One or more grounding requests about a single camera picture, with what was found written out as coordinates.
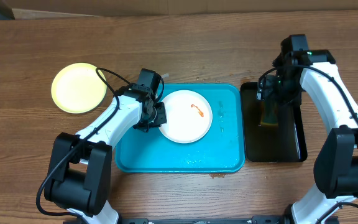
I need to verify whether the green yellow sponge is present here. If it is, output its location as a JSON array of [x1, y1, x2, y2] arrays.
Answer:
[[260, 100, 278, 126]]

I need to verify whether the white plate with ketchup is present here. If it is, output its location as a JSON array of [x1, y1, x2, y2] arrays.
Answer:
[[159, 90, 213, 144]]

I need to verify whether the yellow plate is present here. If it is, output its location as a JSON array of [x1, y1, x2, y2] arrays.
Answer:
[[51, 63, 107, 114]]

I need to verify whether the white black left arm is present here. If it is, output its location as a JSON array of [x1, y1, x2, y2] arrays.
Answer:
[[36, 68, 167, 223]]

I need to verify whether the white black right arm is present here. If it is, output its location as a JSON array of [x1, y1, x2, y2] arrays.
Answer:
[[257, 34, 358, 223]]

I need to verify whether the black water tray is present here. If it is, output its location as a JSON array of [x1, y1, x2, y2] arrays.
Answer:
[[240, 82, 308, 162]]

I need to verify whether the teal plastic tray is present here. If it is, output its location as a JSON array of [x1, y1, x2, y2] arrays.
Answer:
[[115, 84, 245, 173]]

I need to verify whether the brown cardboard backdrop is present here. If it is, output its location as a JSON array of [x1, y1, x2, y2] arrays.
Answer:
[[0, 0, 358, 19]]

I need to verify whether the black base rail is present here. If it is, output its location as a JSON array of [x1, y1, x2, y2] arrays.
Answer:
[[118, 215, 289, 224]]

